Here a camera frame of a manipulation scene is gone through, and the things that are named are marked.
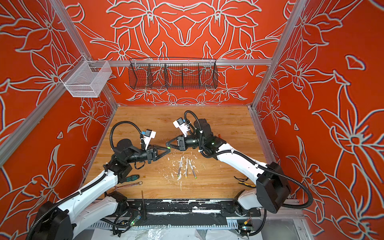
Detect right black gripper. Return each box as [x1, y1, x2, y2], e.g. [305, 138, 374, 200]
[165, 133, 206, 152]

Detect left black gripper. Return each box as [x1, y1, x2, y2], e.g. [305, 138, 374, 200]
[126, 144, 170, 165]

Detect white pen green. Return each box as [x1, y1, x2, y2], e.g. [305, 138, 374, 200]
[188, 160, 197, 179]

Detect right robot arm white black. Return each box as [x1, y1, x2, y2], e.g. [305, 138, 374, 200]
[166, 110, 314, 214]

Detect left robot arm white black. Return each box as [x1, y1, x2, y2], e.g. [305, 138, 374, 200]
[26, 121, 171, 240]

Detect white pen middle yellow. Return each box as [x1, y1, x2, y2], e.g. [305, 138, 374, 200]
[185, 157, 189, 178]

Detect metal wrench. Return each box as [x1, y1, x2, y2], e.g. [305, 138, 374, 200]
[113, 181, 143, 191]

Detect yellow black pliers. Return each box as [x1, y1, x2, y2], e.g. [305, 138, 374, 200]
[234, 176, 256, 189]

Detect white mesh basket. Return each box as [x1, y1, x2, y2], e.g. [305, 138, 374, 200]
[60, 61, 112, 98]

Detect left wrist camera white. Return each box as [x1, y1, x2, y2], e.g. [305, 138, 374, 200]
[142, 129, 156, 150]

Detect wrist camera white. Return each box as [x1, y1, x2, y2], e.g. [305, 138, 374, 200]
[142, 129, 156, 150]
[173, 118, 190, 137]

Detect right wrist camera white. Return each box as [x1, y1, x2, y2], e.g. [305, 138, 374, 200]
[173, 118, 190, 137]

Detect green handle screwdriver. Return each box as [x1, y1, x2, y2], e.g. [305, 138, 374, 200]
[126, 175, 140, 182]

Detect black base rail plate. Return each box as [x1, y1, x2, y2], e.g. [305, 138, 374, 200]
[128, 199, 263, 218]

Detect black wire basket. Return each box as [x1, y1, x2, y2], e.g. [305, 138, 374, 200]
[128, 58, 219, 90]

